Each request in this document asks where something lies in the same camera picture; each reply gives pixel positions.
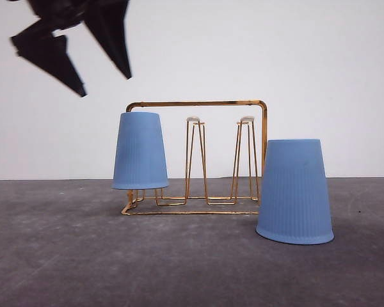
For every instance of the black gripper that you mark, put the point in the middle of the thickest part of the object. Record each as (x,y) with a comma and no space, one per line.
(38,45)

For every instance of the blue ribbed cup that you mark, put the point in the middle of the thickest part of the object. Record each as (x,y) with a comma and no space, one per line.
(294,203)
(140,159)

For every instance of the gold wire cup rack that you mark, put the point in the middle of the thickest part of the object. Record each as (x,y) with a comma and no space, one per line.
(197,202)

